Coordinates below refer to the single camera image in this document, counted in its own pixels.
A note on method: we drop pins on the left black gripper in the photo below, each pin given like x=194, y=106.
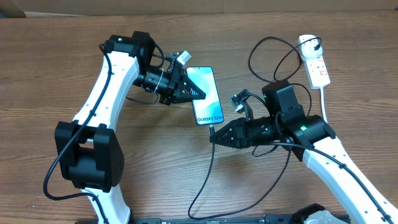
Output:
x=178, y=81

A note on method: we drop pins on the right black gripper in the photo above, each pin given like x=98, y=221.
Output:
x=239, y=127

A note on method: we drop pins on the Samsung Galaxy smartphone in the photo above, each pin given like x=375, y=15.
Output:
x=207, y=111

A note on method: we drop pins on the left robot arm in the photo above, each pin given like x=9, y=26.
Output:
x=89, y=154

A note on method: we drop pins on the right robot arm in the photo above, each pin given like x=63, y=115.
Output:
x=315, y=144

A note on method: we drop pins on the white charger plug adapter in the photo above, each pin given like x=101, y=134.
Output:
x=310, y=47

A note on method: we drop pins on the white power strip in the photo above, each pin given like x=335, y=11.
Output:
x=317, y=73

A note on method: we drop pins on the cardboard backdrop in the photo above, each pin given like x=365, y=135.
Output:
x=40, y=8

